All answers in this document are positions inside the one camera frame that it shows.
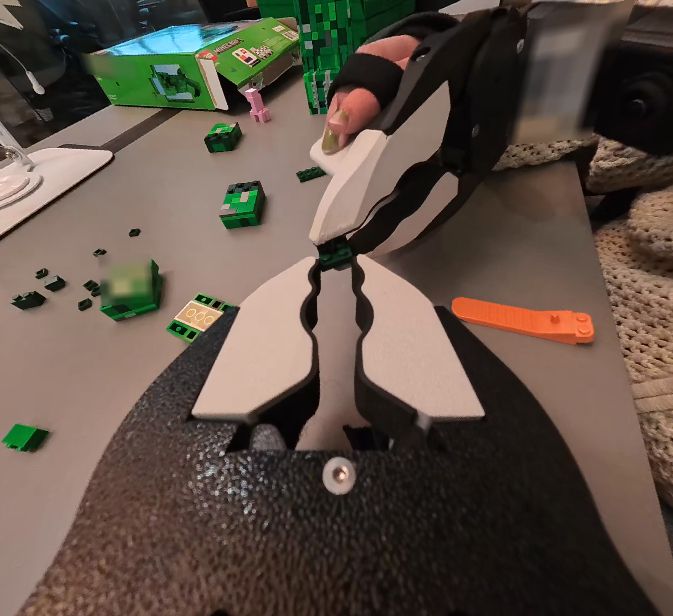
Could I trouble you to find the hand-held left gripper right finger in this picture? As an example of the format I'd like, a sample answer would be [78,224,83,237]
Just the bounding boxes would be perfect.
[353,256,485,430]

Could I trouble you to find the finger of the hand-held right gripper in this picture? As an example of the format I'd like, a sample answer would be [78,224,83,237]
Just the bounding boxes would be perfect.
[363,171,461,259]
[308,82,453,249]

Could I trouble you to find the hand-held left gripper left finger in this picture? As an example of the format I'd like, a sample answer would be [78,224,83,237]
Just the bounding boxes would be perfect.
[192,257,320,423]

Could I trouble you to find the small green brick assembly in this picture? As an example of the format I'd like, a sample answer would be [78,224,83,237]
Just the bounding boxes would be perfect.
[219,181,266,230]

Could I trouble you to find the person's right forearm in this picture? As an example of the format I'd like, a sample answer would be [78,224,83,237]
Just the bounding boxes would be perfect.
[494,135,600,172]

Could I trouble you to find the green brick build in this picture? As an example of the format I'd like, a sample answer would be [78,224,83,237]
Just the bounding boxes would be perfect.
[100,259,163,322]

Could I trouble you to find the green building set box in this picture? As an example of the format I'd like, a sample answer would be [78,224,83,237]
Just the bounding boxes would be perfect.
[87,16,300,112]

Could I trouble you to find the person's right hand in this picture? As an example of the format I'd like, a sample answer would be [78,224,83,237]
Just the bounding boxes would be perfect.
[321,35,422,155]

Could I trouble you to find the orange brick separator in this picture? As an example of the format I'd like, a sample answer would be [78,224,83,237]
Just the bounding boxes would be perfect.
[451,297,596,346]

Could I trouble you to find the pink brick pig figure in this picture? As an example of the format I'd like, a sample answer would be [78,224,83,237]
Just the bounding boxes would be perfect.
[244,88,271,124]

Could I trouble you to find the green brick cube head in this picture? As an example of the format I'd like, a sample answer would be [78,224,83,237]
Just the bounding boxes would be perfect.
[204,122,244,154]

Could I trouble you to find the tall green blocky brick figure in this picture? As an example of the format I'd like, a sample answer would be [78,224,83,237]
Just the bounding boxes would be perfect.
[288,0,366,116]

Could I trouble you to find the scattered small green bricks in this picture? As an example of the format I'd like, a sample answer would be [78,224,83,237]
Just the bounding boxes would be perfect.
[0,227,144,454]

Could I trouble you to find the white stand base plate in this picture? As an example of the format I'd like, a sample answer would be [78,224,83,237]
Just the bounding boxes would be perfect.
[0,43,115,238]

